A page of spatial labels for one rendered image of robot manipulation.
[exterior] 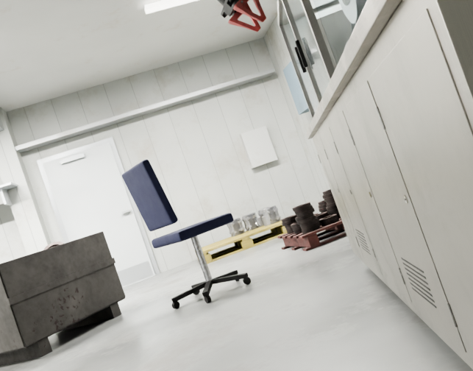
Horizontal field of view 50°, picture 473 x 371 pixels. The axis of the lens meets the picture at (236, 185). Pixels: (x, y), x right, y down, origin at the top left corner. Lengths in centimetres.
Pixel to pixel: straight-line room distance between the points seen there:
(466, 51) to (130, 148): 731
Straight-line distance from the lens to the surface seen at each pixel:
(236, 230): 728
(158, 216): 412
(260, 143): 799
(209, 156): 793
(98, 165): 782
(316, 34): 205
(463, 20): 75
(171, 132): 794
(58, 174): 788
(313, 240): 472
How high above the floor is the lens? 65
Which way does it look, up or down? 2 degrees up
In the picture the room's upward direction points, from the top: 20 degrees counter-clockwise
